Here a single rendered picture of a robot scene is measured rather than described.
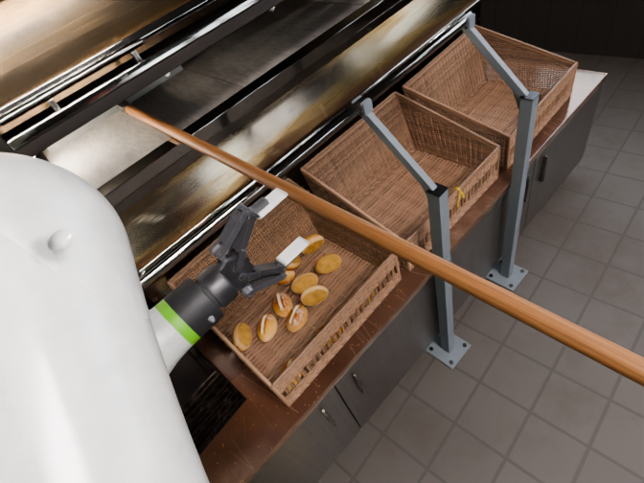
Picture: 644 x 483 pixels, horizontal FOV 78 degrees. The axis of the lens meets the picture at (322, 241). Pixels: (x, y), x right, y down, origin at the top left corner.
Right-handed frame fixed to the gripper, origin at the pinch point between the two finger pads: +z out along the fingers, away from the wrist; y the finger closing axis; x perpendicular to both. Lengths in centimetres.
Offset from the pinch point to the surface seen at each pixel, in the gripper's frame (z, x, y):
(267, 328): -11, -27, 56
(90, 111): -11.4, -40.8, -21.7
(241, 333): -18, -33, 55
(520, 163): 87, 5, 50
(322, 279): 15, -29, 61
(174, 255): -19.0, -18.3, 2.8
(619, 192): 165, 24, 120
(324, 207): 5.7, 4.2, -0.7
